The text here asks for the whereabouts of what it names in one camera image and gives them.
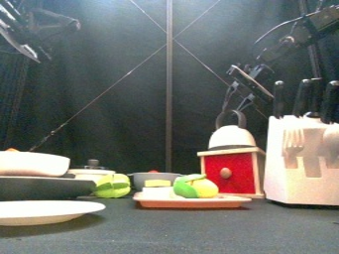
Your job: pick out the white bowl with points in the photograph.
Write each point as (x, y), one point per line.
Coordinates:
(31, 163)

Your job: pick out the yellow toy butter block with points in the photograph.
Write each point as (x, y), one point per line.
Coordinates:
(157, 184)

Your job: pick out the white knife block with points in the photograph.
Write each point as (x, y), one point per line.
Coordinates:
(305, 165)

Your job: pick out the green toy apple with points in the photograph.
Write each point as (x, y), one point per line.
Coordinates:
(113, 186)

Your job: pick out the green and yellow toy vegetable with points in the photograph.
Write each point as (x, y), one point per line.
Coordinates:
(195, 187)

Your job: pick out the blue-grey toy pot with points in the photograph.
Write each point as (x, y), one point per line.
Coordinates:
(154, 180)

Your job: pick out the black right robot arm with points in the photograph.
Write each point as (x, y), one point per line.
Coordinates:
(309, 28)

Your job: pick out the wooden drawer box red front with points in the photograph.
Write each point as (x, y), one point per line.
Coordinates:
(230, 173)

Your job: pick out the orange toy food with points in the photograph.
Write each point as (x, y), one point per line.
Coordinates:
(11, 149)

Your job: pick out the small lidded toy pot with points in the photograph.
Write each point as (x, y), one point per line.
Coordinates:
(91, 171)

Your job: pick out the white round plate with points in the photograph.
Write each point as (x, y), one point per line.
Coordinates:
(45, 211)

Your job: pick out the metal frame pole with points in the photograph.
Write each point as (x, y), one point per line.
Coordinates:
(169, 86)

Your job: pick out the pink serving tray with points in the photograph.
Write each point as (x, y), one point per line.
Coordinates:
(193, 201)

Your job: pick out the red toy food piece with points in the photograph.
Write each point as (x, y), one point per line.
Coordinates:
(153, 171)

